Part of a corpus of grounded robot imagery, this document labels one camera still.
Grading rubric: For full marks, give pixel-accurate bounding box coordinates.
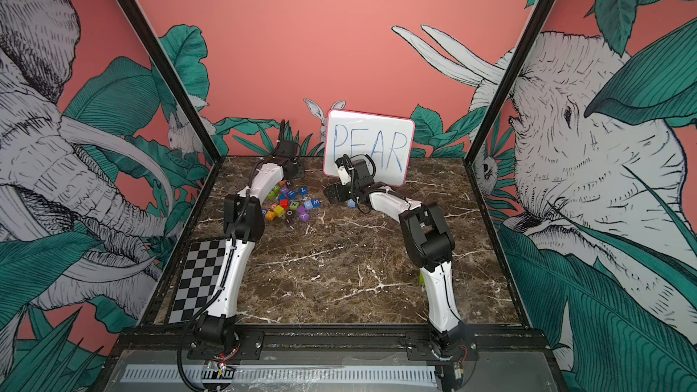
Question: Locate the green block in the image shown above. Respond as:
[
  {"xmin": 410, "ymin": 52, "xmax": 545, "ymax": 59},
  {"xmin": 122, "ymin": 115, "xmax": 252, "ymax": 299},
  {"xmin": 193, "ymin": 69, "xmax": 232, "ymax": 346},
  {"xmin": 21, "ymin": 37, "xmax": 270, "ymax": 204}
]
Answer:
[{"xmin": 268, "ymin": 188, "xmax": 281, "ymax": 201}]

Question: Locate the black right frame post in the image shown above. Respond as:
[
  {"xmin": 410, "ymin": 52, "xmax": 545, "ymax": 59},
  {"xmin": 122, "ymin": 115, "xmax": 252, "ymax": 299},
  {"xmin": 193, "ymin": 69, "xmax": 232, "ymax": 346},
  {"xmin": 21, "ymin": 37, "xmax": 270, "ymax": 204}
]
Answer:
[{"xmin": 464, "ymin": 0, "xmax": 578, "ymax": 165}]

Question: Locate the black left frame post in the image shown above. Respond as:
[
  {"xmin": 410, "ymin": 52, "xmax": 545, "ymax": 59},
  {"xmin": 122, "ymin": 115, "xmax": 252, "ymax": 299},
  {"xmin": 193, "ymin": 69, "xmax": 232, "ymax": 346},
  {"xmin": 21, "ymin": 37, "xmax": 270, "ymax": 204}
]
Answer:
[{"xmin": 116, "ymin": 0, "xmax": 223, "ymax": 163}]

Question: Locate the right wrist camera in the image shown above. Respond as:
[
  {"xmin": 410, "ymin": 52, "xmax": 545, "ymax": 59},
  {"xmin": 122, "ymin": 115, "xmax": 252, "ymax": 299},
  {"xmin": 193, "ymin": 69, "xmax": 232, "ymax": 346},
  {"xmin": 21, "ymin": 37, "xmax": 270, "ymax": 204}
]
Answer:
[{"xmin": 337, "ymin": 166, "xmax": 352, "ymax": 185}]

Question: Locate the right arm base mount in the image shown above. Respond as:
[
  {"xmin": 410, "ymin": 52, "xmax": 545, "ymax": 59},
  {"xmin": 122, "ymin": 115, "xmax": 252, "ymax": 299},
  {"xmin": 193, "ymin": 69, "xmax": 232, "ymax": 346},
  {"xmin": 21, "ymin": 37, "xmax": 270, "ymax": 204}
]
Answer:
[{"xmin": 404, "ymin": 330, "xmax": 479, "ymax": 363}]

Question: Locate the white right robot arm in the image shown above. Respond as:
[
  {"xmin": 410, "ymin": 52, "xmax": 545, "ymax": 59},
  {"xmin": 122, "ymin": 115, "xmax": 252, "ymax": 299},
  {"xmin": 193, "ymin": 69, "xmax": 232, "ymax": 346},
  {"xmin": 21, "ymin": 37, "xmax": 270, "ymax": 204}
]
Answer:
[{"xmin": 325, "ymin": 162, "xmax": 477, "ymax": 359}]

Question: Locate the black white checkerboard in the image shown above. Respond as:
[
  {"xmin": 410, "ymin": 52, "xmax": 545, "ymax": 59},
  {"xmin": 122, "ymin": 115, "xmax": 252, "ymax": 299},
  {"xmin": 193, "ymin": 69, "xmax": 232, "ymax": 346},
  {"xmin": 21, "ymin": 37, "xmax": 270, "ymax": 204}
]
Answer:
[{"xmin": 167, "ymin": 240, "xmax": 225, "ymax": 324}]

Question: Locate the black frame post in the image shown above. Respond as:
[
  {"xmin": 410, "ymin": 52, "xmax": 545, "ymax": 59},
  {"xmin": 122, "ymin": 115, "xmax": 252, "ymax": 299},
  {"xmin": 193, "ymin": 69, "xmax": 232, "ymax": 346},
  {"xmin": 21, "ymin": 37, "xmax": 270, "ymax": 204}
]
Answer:
[
  {"xmin": 116, "ymin": 0, "xmax": 223, "ymax": 163},
  {"xmin": 464, "ymin": 0, "xmax": 578, "ymax": 165}
]

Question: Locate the white perforated rail strip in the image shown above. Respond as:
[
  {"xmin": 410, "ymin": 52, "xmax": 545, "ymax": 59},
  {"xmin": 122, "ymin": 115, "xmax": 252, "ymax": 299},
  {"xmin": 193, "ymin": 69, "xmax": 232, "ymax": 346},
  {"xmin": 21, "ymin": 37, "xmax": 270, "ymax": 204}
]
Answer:
[{"xmin": 118, "ymin": 364, "xmax": 439, "ymax": 386}]

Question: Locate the pink framed PEAR whiteboard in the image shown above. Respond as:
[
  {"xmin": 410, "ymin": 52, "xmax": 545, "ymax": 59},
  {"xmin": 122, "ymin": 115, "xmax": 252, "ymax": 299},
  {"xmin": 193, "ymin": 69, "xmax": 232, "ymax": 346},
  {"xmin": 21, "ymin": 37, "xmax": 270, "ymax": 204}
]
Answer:
[{"xmin": 323, "ymin": 110, "xmax": 416, "ymax": 186}]

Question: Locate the yellow block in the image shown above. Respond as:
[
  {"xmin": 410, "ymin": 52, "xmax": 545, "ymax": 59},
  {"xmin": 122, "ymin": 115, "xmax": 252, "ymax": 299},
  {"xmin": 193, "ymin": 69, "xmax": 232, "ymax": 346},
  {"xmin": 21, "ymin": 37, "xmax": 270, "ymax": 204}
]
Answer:
[{"xmin": 272, "ymin": 205, "xmax": 286, "ymax": 217}]

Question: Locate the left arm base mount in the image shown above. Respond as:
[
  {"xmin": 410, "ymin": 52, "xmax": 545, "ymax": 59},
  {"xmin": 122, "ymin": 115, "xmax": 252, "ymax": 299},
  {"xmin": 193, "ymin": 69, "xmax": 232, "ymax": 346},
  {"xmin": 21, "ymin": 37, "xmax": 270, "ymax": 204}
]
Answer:
[{"xmin": 186, "ymin": 328, "xmax": 264, "ymax": 362}]

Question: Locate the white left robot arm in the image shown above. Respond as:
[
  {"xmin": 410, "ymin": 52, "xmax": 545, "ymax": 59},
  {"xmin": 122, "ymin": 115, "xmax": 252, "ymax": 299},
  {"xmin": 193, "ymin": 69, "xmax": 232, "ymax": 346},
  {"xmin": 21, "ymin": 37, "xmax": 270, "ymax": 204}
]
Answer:
[{"xmin": 192, "ymin": 140, "xmax": 304, "ymax": 351}]

